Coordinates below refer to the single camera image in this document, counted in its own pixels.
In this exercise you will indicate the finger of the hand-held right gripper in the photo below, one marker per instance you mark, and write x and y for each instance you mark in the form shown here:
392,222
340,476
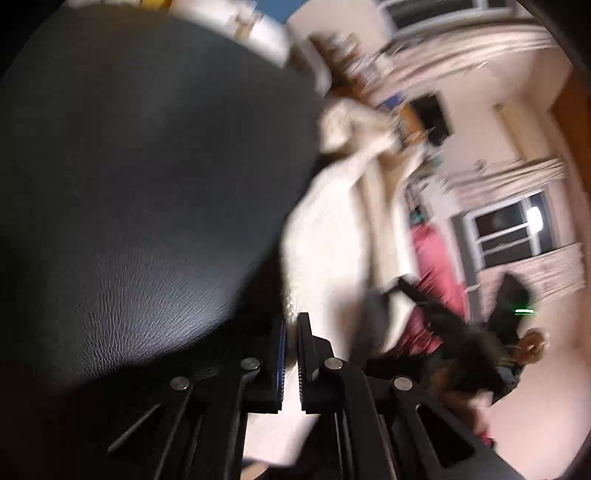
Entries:
411,288

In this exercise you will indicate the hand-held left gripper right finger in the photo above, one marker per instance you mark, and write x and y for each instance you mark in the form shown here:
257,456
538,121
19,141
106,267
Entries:
303,364

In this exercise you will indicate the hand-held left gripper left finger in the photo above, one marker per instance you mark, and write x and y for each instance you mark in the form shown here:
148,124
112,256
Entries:
279,364

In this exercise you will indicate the cream fluffy blanket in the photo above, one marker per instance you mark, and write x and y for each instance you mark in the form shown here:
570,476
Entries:
323,230

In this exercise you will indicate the pink fuzzy cloth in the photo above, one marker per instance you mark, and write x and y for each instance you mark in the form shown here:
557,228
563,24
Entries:
436,267

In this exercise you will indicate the beige patterned curtain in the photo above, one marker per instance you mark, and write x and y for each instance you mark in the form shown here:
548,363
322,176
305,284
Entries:
545,272
508,177
471,50

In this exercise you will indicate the small white-framed window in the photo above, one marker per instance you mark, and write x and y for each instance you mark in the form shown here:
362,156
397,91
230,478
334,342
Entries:
508,230

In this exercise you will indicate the black monitor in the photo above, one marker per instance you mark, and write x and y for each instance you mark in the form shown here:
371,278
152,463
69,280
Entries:
429,117

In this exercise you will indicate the wooden desk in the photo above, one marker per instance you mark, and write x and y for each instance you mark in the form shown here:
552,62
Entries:
360,87

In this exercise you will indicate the large sliding window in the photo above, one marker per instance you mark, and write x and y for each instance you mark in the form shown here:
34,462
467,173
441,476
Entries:
438,11

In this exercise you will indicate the grey yellow blue backrest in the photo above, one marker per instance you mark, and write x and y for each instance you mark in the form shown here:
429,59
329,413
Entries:
277,9

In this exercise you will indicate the wall air conditioner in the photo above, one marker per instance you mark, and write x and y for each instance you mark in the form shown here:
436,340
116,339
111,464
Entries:
510,120

